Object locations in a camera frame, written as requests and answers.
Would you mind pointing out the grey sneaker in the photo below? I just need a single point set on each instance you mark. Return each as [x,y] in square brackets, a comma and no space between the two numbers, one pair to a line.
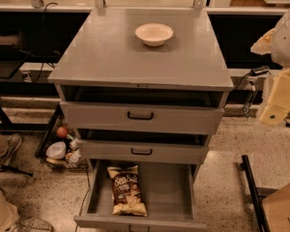
[31,224]
[14,142]

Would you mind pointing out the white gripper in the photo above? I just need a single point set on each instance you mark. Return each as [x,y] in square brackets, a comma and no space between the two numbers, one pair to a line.
[287,45]

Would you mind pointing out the khaki trouser leg lower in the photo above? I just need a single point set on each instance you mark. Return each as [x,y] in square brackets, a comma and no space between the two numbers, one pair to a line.
[8,214]

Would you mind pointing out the red apple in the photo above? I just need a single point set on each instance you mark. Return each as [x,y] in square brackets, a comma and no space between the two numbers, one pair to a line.
[62,132]

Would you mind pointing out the grey top drawer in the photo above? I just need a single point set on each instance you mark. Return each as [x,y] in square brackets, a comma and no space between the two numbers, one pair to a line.
[140,117]

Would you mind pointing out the brown chip bag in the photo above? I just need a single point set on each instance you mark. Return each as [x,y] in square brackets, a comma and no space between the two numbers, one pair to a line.
[126,192]

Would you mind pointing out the black metal bar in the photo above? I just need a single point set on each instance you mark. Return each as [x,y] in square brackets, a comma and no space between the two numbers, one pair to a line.
[256,201]

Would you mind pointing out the grey drawer cabinet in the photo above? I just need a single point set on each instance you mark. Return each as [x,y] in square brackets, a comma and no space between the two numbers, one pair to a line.
[107,63]

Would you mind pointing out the cardboard box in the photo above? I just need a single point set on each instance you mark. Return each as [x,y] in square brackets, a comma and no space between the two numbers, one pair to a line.
[277,210]

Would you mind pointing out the black power adapter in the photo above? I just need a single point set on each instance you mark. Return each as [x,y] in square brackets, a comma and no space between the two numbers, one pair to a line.
[259,71]

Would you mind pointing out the grey middle drawer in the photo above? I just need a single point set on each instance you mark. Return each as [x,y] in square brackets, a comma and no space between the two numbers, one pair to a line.
[149,152]

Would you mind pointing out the grey sneaker lower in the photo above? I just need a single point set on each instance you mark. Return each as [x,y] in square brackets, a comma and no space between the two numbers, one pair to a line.
[31,224]

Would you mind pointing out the grey drawer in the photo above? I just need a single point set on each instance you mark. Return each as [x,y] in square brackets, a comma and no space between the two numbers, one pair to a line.
[140,117]
[166,190]
[149,152]

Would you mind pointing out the grey sneaker upper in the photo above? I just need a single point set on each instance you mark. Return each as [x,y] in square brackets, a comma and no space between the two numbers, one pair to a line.
[14,142]

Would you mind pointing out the grey bottom drawer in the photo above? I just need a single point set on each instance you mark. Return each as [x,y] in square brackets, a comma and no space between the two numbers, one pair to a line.
[166,190]

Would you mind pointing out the white ceramic bowl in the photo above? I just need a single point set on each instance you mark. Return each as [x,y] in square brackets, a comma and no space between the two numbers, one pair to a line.
[154,34]

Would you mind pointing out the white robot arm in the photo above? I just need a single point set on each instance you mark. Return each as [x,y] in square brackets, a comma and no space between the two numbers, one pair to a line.
[276,42]

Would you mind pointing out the white bowl in basket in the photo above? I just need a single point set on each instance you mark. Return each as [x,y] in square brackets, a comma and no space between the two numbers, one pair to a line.
[56,150]

